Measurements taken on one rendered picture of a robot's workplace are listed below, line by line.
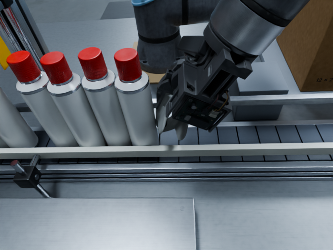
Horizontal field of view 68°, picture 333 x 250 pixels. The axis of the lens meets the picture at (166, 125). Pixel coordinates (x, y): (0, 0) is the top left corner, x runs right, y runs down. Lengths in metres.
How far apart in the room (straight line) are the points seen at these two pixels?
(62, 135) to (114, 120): 0.11
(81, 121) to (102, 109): 0.05
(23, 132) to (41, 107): 0.11
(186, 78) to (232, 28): 0.08
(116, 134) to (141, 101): 0.10
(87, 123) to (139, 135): 0.09
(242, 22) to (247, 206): 0.32
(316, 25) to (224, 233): 0.45
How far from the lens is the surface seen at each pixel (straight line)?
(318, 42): 0.62
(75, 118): 0.42
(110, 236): 0.42
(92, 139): 0.46
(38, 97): 0.42
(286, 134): 0.53
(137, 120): 0.40
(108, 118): 0.41
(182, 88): 0.31
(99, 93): 0.38
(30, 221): 0.48
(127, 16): 1.08
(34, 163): 0.50
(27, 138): 0.54
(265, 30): 0.28
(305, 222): 0.50
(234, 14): 0.28
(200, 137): 0.49
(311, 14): 0.66
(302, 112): 0.66
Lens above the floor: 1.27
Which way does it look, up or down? 48 degrees down
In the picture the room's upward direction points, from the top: 6 degrees counter-clockwise
